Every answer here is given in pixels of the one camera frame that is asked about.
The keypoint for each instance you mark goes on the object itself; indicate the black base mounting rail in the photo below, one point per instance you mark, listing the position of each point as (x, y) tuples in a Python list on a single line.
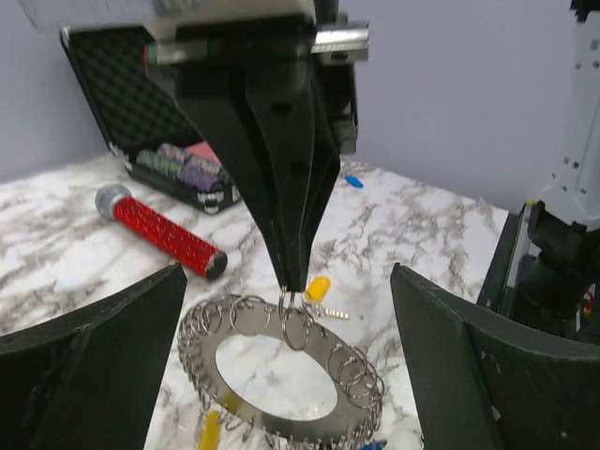
[(498, 287)]

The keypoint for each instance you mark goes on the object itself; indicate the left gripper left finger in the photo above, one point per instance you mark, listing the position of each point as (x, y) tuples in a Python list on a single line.
[(90, 378)]

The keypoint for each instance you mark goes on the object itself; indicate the red glitter microphone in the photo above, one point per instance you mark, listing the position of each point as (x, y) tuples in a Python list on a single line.
[(117, 203)]

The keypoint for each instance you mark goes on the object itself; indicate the yellow capped key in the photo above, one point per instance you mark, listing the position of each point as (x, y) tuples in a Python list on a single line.
[(314, 295), (215, 420)]

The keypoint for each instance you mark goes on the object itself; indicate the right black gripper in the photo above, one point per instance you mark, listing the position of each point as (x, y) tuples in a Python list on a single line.
[(272, 131)]

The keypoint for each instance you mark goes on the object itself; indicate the pink playing cards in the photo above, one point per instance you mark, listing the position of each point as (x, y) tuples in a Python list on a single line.
[(202, 150)]

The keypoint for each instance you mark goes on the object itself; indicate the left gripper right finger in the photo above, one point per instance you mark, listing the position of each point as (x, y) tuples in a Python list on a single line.
[(481, 381)]

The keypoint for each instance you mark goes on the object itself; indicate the blue capped key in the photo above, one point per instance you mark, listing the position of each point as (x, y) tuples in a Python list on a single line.
[(374, 445), (354, 181)]

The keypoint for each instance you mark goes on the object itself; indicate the black poker chip case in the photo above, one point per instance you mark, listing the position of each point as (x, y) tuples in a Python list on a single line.
[(132, 113)]

